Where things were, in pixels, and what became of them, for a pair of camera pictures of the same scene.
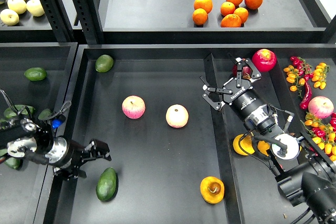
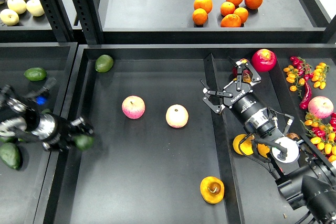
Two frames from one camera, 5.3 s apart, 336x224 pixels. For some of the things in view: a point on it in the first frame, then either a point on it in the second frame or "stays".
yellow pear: [212, 189] stays
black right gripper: [247, 102] stays
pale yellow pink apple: [177, 116] stays
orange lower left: [199, 16] stays
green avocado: [107, 184] → [84, 142]
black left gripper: [76, 150] → [66, 133]
